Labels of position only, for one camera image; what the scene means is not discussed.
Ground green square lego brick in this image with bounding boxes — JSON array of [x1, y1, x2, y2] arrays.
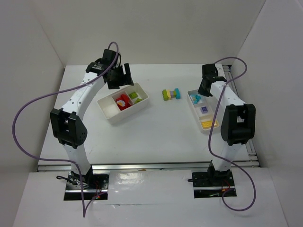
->
[[128, 92, 138, 100]]

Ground aluminium front rail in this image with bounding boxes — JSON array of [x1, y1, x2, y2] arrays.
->
[[36, 161, 260, 173]]

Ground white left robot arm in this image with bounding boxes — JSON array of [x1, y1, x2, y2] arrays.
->
[[50, 49, 134, 184]]

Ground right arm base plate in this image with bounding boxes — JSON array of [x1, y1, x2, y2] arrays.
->
[[187, 166, 237, 199]]

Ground teal long lego brick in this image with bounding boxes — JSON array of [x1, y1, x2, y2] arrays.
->
[[174, 88, 181, 99]]

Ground red base lego brick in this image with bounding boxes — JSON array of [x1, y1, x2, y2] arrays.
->
[[116, 94, 131, 111]]

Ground long green lego brick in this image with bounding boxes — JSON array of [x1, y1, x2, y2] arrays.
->
[[162, 89, 169, 101]]

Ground yellow lego plate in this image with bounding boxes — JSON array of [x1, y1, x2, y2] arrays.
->
[[201, 120, 219, 130]]

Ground green sloped lego brick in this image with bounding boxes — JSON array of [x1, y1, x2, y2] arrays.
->
[[135, 98, 142, 104]]

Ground teal frog lego brick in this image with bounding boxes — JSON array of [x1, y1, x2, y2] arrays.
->
[[190, 94, 201, 105]]

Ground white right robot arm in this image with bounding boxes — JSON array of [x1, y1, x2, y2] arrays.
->
[[198, 64, 256, 186]]

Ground aluminium side rail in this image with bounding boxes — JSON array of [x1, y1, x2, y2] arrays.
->
[[222, 64, 260, 167]]

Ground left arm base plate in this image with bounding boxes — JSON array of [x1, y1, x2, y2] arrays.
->
[[56, 173, 109, 201]]

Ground white sorting tray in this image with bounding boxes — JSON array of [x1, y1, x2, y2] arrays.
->
[[187, 90, 214, 134], [97, 83, 149, 125]]

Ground flower printed lego brick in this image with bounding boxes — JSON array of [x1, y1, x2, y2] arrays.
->
[[116, 99, 126, 107]]

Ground purple lego brick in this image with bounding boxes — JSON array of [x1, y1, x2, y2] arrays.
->
[[200, 106, 208, 114]]

